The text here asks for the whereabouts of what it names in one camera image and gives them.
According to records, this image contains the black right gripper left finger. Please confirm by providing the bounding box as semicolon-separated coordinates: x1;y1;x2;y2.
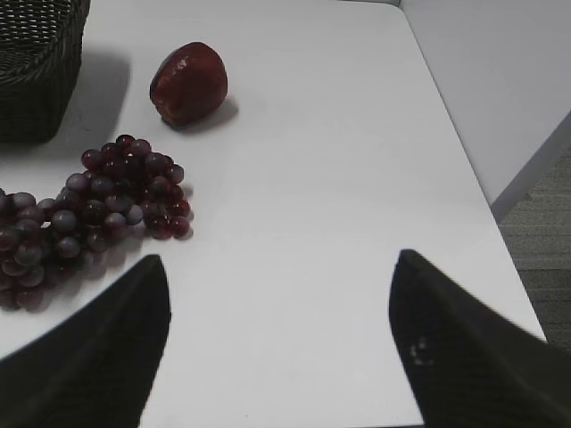
1;255;171;428

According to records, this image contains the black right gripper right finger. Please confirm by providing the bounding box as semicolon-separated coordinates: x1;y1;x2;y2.
388;250;570;427

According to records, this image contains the black woven basket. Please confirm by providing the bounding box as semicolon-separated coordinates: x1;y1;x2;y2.
1;0;90;144

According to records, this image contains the purple grape bunch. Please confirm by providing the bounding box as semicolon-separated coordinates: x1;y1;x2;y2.
1;135;194;311

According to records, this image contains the dark red pear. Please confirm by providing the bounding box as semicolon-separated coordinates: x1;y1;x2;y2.
149;41;228;128

